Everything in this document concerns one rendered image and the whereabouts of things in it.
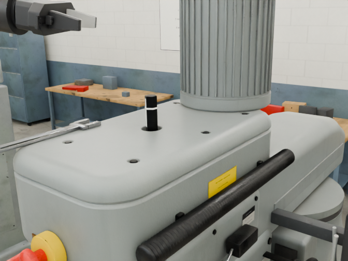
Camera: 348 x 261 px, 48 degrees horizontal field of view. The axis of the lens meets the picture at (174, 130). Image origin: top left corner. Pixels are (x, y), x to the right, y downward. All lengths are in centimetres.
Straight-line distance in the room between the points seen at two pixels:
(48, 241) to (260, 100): 49
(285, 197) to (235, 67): 39
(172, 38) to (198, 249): 542
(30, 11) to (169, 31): 532
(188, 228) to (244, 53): 38
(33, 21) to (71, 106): 727
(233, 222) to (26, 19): 53
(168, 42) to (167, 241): 560
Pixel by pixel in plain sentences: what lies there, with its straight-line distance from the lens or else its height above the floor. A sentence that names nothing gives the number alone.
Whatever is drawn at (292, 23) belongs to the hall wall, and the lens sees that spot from 507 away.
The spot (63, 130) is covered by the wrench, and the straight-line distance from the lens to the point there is 70.
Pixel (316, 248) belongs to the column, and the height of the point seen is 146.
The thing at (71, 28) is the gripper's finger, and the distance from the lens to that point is 74.
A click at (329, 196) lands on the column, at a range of 126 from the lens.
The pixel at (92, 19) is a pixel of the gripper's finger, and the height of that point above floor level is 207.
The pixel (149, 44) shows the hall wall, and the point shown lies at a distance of 630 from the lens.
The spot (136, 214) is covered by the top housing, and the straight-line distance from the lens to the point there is 52.
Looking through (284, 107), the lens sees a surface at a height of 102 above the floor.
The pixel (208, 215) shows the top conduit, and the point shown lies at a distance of 60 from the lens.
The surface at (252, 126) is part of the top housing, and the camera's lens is 75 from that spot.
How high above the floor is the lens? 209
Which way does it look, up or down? 17 degrees down
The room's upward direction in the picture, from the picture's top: 1 degrees counter-clockwise
